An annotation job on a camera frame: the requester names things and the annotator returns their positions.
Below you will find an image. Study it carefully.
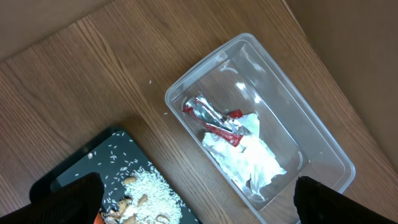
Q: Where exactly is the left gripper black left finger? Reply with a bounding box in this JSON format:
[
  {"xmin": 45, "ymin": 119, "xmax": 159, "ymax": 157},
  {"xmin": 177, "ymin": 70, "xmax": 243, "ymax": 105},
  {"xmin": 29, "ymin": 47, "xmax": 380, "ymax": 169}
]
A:
[{"xmin": 1, "ymin": 172, "xmax": 104, "ymax": 224}]

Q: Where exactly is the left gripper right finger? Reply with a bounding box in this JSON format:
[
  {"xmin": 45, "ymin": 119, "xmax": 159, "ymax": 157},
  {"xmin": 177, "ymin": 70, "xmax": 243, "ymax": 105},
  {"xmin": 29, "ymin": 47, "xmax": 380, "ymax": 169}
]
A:
[{"xmin": 294, "ymin": 176, "xmax": 397, "ymax": 224}]

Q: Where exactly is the orange carrot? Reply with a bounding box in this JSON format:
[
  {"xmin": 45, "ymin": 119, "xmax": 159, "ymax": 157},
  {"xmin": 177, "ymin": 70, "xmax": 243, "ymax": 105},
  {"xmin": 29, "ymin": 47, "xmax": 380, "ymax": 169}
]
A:
[{"xmin": 93, "ymin": 213, "xmax": 104, "ymax": 224}]

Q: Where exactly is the white tissue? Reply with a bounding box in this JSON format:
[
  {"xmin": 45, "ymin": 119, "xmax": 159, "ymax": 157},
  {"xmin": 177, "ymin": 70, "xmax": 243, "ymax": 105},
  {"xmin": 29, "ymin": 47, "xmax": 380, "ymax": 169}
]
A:
[{"xmin": 201, "ymin": 113, "xmax": 287, "ymax": 202}]

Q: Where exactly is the red snack wrapper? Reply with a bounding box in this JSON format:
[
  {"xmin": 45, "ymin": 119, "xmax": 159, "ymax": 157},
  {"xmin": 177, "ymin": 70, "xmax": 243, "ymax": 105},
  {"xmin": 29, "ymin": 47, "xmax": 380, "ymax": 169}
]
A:
[{"xmin": 182, "ymin": 95, "xmax": 250, "ymax": 147}]

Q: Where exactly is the black plastic tray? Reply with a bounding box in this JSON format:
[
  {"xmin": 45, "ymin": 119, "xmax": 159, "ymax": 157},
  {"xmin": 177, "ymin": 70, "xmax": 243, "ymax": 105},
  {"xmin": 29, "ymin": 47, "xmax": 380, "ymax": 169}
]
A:
[{"xmin": 29, "ymin": 127, "xmax": 200, "ymax": 224}]

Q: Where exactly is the rice and peanut pile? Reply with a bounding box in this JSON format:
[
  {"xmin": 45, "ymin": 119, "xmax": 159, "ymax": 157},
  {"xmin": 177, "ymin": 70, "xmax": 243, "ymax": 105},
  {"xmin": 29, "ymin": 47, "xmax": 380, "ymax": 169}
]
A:
[{"xmin": 74, "ymin": 132, "xmax": 187, "ymax": 224}]

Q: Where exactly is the clear plastic storage bin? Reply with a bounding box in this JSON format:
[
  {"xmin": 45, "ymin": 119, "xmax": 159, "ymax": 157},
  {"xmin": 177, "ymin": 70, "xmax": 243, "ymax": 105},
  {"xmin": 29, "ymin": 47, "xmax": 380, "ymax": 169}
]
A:
[{"xmin": 165, "ymin": 33, "xmax": 356, "ymax": 223}]

